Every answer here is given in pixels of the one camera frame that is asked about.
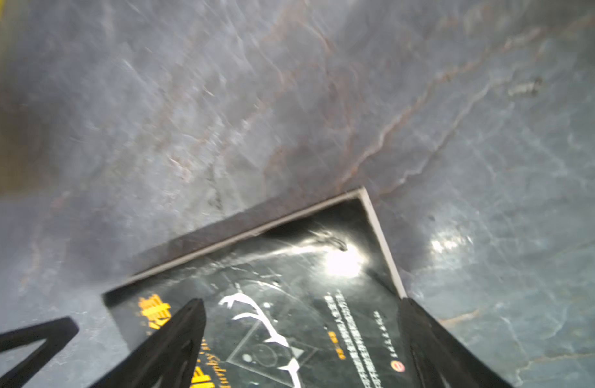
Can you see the black book yellow title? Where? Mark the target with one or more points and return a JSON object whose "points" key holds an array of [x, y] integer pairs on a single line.
{"points": [[308, 300]]}

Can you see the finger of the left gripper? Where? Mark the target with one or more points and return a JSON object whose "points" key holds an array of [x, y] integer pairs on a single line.
{"points": [[51, 338]]}

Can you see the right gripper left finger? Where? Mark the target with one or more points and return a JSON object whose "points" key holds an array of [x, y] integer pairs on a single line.
{"points": [[168, 358]]}

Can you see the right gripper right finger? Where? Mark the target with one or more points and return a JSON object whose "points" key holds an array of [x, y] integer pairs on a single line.
{"points": [[436, 358]]}

